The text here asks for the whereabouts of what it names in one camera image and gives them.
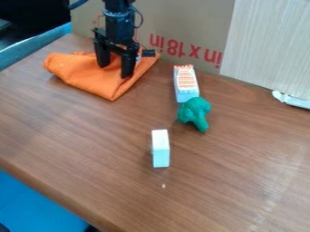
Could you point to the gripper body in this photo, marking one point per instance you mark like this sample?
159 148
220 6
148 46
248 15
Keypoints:
118 30

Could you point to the white crumpled paper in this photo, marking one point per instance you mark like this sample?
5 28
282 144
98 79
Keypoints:
290 99

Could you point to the white block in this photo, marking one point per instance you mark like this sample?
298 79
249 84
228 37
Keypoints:
160 148

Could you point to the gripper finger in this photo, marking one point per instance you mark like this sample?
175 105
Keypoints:
103 54
128 65

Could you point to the cardboard box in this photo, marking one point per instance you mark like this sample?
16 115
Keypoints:
181 27

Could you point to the green toy broccoli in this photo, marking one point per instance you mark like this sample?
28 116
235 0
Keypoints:
195 113

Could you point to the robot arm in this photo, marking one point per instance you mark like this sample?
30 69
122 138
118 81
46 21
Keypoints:
117 6

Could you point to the orange cloth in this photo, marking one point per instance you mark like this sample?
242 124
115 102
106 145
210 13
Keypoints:
92 74

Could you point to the wooden board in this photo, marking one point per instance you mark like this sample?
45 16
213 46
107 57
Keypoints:
268 45

